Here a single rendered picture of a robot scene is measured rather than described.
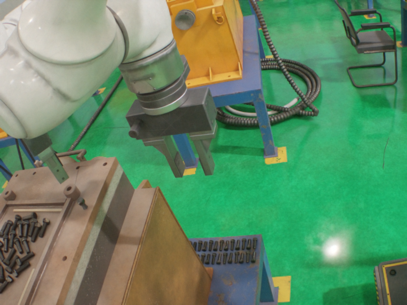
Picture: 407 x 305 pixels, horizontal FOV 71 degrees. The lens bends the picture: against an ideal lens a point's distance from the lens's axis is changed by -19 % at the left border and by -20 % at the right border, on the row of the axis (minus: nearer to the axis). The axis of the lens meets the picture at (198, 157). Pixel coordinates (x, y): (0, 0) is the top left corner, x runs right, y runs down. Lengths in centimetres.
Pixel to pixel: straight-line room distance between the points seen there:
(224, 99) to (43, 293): 203
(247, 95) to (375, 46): 156
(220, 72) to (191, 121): 220
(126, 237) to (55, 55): 67
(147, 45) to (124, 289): 56
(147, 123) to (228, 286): 98
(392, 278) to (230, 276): 83
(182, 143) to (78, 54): 249
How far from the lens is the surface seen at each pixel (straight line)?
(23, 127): 32
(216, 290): 141
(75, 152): 107
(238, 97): 246
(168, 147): 57
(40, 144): 66
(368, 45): 341
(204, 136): 54
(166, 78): 47
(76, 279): 76
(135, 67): 46
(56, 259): 78
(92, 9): 29
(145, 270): 89
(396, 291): 172
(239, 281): 140
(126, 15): 40
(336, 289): 204
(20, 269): 83
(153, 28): 43
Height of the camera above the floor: 186
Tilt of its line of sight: 38 degrees down
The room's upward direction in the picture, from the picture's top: 22 degrees counter-clockwise
